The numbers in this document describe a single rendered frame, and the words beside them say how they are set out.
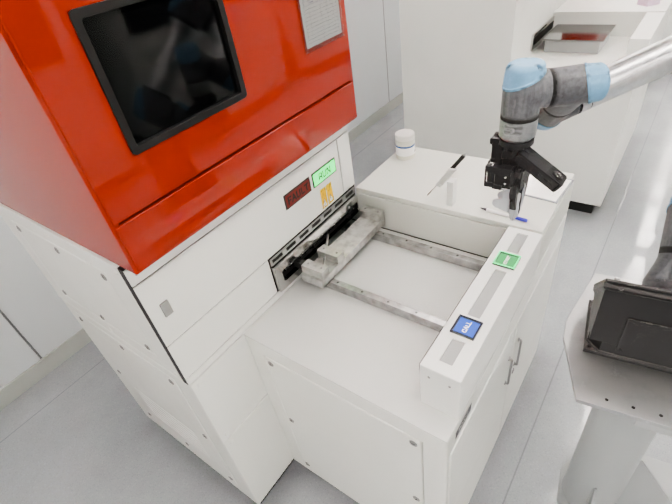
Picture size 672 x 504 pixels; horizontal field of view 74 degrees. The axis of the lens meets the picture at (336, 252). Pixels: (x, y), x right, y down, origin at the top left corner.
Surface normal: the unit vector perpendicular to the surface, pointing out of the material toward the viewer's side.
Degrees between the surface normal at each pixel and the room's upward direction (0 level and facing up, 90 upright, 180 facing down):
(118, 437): 0
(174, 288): 90
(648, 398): 0
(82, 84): 90
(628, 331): 90
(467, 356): 0
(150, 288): 90
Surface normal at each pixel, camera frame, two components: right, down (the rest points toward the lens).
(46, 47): 0.81, 0.28
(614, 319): -0.45, 0.60
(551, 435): -0.14, -0.77
